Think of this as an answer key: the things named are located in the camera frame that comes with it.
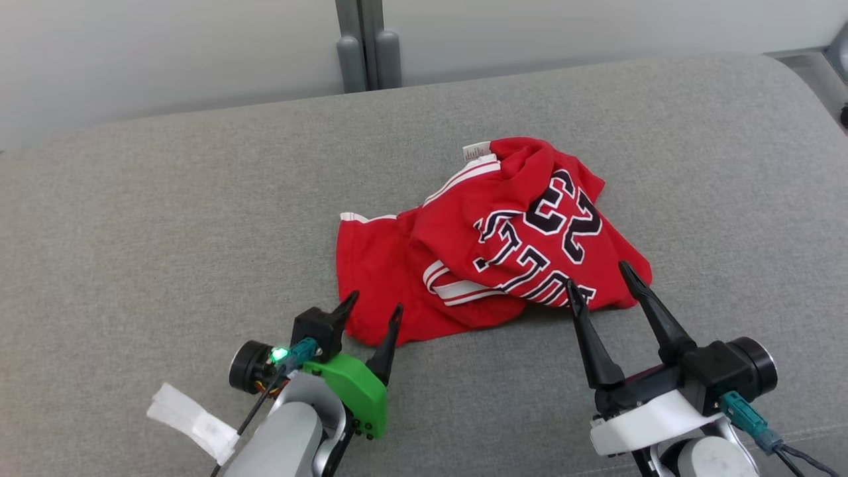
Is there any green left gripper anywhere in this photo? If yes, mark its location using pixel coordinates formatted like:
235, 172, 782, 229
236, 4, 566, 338
301, 290, 403, 439

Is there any grey fabric sofa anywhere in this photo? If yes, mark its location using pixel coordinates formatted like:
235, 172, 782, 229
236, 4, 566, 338
0, 53, 848, 477

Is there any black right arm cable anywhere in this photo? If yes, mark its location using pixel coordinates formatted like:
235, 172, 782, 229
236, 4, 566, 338
719, 391, 843, 477

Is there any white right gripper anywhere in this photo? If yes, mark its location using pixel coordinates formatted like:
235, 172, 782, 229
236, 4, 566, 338
565, 260, 719, 456

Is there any white tape cable label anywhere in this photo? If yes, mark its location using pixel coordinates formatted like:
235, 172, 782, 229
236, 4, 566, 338
147, 383, 239, 466

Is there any red jersey with number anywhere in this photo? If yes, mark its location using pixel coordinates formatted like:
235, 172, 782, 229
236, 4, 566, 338
336, 136, 653, 347

